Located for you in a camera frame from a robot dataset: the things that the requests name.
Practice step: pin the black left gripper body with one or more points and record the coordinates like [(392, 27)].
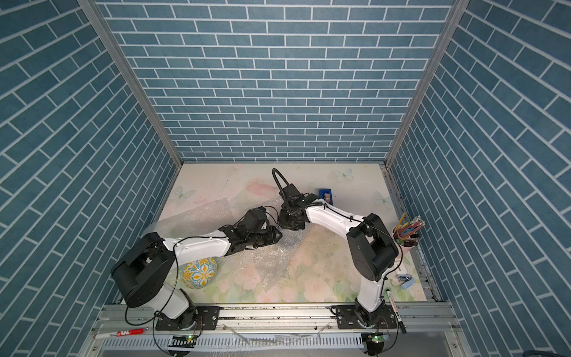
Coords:
[(263, 237)]

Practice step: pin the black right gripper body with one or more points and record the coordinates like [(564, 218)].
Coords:
[(288, 221)]

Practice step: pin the blue tape dispenser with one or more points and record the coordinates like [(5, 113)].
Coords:
[(321, 194)]

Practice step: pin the clear bubble wrap sheet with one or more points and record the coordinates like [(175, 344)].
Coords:
[(270, 262)]

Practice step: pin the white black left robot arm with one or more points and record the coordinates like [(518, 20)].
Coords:
[(141, 274)]

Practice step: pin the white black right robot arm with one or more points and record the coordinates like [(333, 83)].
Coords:
[(373, 250)]

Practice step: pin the bundle of coloured pencils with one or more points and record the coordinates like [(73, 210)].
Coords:
[(413, 226)]

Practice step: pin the pink pencil holder cup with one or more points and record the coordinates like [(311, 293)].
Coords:
[(407, 243)]

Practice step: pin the blue white stapler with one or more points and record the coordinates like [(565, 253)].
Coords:
[(405, 281)]

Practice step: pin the black marker pen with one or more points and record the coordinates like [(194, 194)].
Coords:
[(395, 309)]

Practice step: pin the red white marker pen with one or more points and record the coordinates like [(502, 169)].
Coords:
[(122, 333)]

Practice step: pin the white vented cable duct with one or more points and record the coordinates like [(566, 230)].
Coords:
[(232, 343)]

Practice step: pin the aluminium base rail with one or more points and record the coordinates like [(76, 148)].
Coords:
[(289, 318)]

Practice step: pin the aluminium corner frame post right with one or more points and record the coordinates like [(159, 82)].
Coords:
[(444, 39)]

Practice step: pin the aluminium corner frame post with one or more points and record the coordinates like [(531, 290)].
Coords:
[(104, 32), (444, 39)]

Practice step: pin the aluminium corner frame post left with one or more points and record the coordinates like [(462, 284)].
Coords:
[(104, 32)]

